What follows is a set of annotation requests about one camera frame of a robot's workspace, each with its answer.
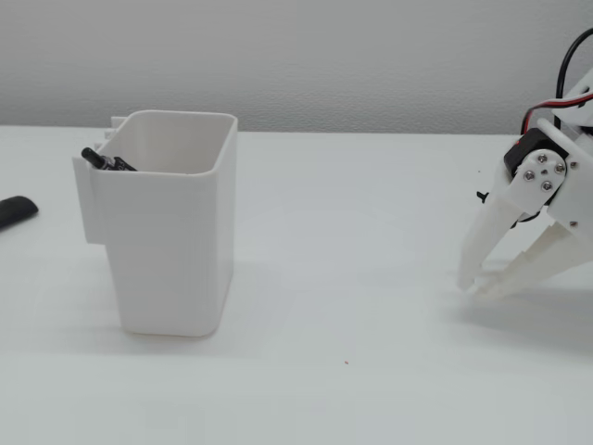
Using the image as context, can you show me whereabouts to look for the white plastic pen holder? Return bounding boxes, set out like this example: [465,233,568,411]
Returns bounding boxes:
[72,108,239,337]

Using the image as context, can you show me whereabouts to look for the clear black gel pen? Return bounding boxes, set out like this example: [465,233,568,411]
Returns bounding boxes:
[81,146,140,174]

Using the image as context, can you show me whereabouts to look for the red servo wire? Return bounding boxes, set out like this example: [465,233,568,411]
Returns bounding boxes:
[522,92,593,135]

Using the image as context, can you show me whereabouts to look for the black cable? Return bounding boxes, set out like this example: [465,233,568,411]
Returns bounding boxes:
[552,27,593,129]

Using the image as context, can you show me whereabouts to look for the black rounded object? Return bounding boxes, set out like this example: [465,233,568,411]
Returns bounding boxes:
[0,195,40,231]

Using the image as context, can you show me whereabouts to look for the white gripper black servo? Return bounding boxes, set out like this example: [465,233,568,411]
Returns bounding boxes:
[455,118,593,301]

